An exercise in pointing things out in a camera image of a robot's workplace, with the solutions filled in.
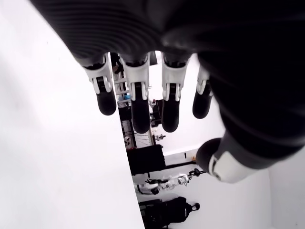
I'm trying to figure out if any black monitor screen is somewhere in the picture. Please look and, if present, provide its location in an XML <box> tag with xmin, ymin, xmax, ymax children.
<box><xmin>152</xmin><ymin>100</ymin><xmax>165</xmax><ymax>127</ymax></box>

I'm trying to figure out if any black box cabinet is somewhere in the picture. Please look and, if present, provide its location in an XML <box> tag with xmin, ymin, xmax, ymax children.
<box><xmin>127</xmin><ymin>144</ymin><xmax>165</xmax><ymax>176</ymax></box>

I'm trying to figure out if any black gantry bar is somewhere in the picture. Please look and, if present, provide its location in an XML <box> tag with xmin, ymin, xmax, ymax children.
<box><xmin>163</xmin><ymin>161</ymin><xmax>198</xmax><ymax>168</ymax></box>

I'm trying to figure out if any metal shelving rack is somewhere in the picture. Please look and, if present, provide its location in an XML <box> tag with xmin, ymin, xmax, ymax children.
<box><xmin>111</xmin><ymin>52</ymin><xmax>153</xmax><ymax>146</ymax></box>

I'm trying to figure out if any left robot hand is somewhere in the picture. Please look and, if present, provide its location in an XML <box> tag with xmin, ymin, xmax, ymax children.
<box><xmin>28</xmin><ymin>0</ymin><xmax>305</xmax><ymax>184</ymax></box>

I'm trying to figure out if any silver humanoid robot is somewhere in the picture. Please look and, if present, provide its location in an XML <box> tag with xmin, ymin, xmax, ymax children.
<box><xmin>134</xmin><ymin>174</ymin><xmax>191</xmax><ymax>195</ymax></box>

